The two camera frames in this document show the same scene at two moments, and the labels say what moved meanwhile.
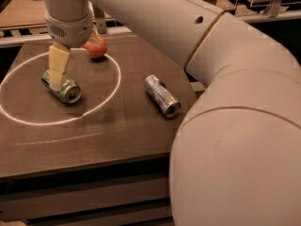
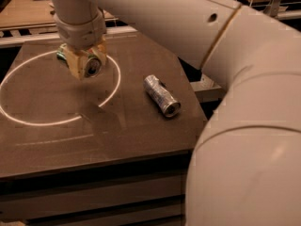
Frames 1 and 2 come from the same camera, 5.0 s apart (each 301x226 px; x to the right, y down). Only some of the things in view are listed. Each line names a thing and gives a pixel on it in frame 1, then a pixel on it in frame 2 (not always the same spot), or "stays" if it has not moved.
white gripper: [71, 31] -> [82, 34]
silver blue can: [164, 100] stays
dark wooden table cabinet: [102, 160] stays
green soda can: [70, 91] -> [93, 65]
